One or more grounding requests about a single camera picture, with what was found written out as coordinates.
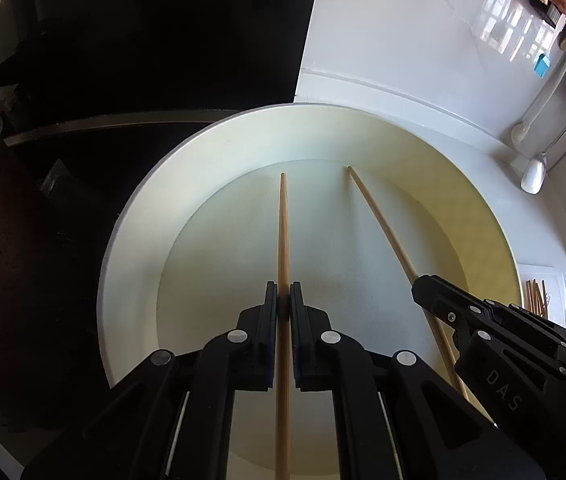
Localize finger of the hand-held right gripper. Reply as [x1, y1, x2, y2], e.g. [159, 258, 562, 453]
[411, 275, 566, 361]
[452, 327, 566, 456]

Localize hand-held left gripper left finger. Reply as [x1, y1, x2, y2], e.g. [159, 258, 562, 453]
[20, 281, 280, 480]

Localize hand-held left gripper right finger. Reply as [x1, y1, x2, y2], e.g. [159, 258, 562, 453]
[289, 281, 546, 480]

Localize white plastic basin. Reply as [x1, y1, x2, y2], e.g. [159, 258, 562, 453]
[97, 103, 523, 480]

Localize white cutting board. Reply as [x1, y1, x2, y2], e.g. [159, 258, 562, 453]
[516, 264, 566, 333]

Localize metal spatula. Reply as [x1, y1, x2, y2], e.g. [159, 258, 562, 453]
[520, 77, 566, 196]

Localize white bottle brush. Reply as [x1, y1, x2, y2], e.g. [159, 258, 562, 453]
[510, 50, 566, 147]

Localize black stove top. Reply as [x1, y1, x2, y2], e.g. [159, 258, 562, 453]
[0, 0, 325, 426]

